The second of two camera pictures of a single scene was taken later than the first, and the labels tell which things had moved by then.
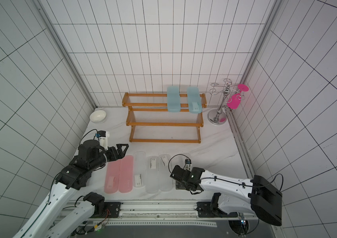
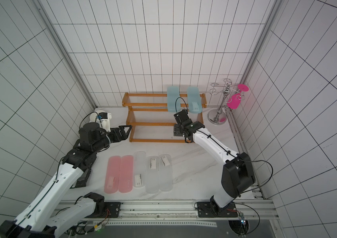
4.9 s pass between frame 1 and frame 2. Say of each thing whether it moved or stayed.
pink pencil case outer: stayed
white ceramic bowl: stayed
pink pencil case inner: stayed
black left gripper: moved
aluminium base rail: stayed
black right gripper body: moved
